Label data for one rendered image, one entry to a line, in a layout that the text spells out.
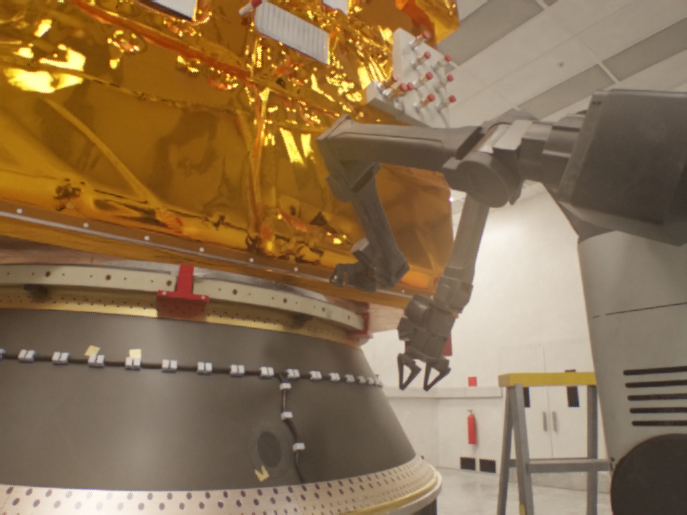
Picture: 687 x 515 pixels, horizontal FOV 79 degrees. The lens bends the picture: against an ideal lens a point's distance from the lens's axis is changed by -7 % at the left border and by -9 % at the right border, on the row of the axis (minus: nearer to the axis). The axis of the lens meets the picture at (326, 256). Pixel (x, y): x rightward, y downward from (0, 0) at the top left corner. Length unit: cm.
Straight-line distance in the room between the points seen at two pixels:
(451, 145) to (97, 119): 96
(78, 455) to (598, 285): 94
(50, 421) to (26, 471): 11
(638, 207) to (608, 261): 17
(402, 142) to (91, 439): 82
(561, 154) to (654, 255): 18
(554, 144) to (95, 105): 112
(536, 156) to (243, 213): 98
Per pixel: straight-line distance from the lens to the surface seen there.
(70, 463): 103
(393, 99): 195
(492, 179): 56
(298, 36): 189
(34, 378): 115
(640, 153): 48
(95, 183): 124
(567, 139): 51
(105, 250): 124
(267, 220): 139
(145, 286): 118
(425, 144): 66
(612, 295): 61
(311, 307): 135
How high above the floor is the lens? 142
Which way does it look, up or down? 18 degrees up
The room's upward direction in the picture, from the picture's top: 1 degrees clockwise
